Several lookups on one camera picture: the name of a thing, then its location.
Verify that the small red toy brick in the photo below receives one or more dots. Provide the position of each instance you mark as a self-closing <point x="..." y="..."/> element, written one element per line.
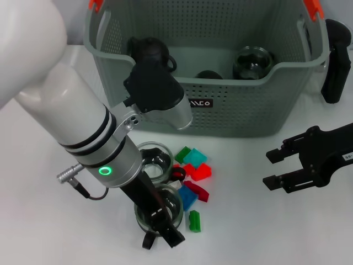
<point x="189" y="169"/>

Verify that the teal toy brick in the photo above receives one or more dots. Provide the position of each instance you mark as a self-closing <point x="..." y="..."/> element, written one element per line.
<point x="195" y="157"/>

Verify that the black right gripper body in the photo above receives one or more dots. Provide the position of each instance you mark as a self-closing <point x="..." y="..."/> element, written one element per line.
<point x="322" y="154"/>

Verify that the small green toy brick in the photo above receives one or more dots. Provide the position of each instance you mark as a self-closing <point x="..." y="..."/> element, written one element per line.
<point x="182" y="154"/>

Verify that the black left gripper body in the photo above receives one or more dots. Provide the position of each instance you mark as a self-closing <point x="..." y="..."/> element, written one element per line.
<point x="144" y="196"/>

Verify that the blue toy brick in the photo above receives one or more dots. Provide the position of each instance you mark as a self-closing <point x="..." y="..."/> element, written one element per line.
<point x="189" y="198"/>

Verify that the large red toy brick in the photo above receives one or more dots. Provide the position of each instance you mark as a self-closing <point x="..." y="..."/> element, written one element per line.
<point x="202" y="172"/>

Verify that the black clay teapot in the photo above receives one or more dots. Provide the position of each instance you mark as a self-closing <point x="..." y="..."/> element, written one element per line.
<point x="149" y="49"/>

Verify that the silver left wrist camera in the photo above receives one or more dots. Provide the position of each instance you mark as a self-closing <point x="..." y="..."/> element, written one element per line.
<point x="157" y="88"/>

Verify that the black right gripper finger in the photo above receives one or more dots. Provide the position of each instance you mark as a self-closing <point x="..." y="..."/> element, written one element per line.
<point x="289" y="149"/>
<point x="292" y="180"/>

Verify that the long green toy brick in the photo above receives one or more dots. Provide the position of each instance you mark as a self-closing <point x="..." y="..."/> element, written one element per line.
<point x="194" y="222"/>

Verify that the dark red curved brick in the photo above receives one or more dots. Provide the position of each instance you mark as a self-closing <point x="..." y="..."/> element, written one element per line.
<point x="197" y="189"/>

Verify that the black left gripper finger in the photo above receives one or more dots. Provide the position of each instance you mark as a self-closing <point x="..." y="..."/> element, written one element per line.
<point x="168" y="229"/>

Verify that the black curved stand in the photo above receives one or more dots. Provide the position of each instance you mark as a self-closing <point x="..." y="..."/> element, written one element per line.
<point x="335" y="63"/>

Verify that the grey-green perforated storage bin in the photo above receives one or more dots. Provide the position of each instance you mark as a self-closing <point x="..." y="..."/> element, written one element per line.
<point x="234" y="116"/>

